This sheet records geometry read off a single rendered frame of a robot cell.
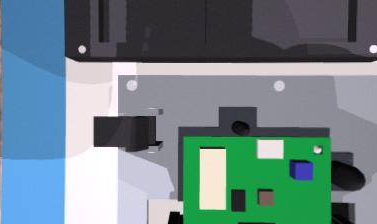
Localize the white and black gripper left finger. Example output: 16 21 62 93
168 211 183 224

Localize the green circuit board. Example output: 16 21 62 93
183 136 331 224

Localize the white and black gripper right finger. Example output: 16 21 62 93
331 214 353 224

